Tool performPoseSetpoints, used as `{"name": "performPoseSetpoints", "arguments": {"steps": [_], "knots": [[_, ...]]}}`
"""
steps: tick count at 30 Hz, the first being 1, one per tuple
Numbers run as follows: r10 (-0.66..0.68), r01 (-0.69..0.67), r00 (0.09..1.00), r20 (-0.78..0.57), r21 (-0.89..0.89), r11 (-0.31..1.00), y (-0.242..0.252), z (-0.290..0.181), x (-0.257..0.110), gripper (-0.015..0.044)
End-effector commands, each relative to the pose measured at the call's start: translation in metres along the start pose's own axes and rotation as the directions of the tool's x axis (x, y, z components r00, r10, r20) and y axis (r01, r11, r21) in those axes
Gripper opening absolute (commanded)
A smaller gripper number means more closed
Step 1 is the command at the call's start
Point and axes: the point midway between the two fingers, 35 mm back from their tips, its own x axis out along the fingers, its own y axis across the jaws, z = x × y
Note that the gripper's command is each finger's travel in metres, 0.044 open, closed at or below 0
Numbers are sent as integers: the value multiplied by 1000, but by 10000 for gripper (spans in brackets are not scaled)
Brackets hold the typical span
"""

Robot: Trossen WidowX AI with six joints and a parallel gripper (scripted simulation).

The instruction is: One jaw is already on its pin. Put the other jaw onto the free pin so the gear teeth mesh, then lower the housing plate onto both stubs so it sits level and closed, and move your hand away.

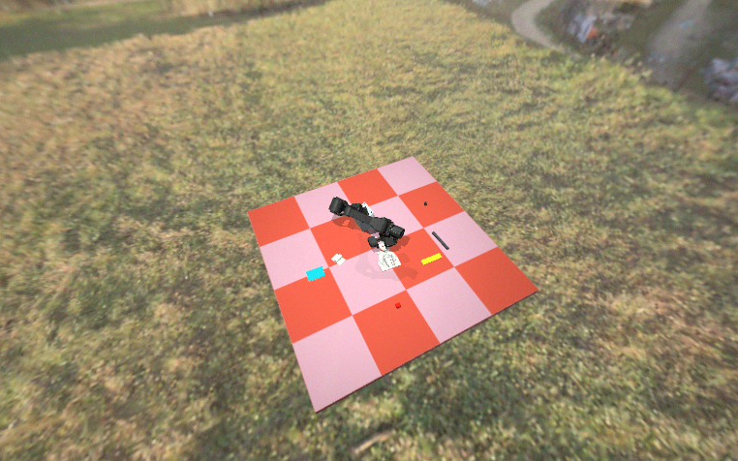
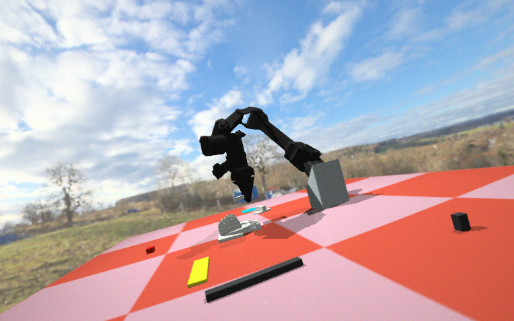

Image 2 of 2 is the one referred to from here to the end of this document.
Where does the dark grey long flat bar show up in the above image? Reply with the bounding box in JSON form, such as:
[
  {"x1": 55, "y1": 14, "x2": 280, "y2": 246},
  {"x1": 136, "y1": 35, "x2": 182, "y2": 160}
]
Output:
[{"x1": 205, "y1": 256, "x2": 304, "y2": 303}]

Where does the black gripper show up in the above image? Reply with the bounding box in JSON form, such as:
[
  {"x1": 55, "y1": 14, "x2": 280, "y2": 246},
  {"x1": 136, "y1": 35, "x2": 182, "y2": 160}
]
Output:
[{"x1": 227, "y1": 150, "x2": 255, "y2": 203}]

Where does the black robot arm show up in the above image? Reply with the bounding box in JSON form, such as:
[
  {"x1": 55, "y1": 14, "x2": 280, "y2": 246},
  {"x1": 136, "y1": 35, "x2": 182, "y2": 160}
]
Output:
[{"x1": 199, "y1": 107, "x2": 324, "y2": 179}]

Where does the yellow flat block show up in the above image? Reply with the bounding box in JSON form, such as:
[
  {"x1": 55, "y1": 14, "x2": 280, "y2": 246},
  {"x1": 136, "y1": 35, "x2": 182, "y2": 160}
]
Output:
[{"x1": 187, "y1": 257, "x2": 209, "y2": 288}]

